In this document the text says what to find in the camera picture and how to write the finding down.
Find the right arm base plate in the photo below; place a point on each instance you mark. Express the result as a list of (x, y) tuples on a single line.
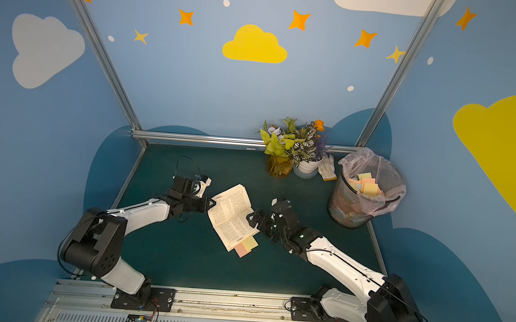
[(308, 309)]

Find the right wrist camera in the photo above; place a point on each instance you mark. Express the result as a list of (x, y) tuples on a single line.
[(282, 209)]

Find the black mesh trash bin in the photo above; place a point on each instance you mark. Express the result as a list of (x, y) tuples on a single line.
[(340, 207)]

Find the translucent plastic bin liner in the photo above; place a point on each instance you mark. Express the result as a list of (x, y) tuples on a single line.
[(387, 177)]

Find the aluminium frame left post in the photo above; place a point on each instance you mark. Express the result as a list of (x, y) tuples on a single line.
[(89, 28)]

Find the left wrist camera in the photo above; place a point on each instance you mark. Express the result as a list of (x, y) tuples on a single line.
[(191, 187)]

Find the aluminium frame back bar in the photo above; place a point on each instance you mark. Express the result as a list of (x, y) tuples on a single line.
[(183, 138)]

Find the discarded sticky notes in bin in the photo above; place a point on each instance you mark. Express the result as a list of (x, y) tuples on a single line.
[(365, 184)]

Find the purple covered book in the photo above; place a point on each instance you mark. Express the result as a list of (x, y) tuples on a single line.
[(229, 216)]

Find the green plant in amber vase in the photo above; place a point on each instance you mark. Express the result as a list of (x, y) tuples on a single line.
[(279, 143)]

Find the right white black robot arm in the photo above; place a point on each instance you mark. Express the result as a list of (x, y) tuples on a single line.
[(380, 298)]

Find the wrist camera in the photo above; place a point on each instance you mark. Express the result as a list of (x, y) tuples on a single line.
[(282, 209), (191, 187)]

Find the white work glove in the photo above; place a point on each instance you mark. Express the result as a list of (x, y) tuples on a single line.
[(326, 168)]

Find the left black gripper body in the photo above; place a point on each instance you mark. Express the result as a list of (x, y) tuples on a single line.
[(194, 202)]

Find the pink sticky note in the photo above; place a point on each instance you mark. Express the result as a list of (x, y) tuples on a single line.
[(241, 250)]

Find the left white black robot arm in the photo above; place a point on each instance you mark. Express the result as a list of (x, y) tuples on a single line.
[(94, 245)]

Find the aluminium frame right post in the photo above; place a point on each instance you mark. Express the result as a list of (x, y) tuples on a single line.
[(425, 27)]

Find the yellow sticky note middle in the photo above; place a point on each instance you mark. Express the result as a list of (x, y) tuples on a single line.
[(249, 243)]

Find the aluminium frame post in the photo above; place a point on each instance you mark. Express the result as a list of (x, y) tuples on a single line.
[(89, 28), (425, 27)]

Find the patterned plant in white pot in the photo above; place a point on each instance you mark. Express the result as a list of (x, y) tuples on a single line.
[(309, 149)]

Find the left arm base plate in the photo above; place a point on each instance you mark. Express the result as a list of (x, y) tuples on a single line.
[(148, 299)]

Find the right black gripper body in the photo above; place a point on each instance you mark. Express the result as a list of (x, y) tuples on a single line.
[(271, 224)]

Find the aluminium front rail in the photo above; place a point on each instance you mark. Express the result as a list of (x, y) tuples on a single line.
[(85, 301)]

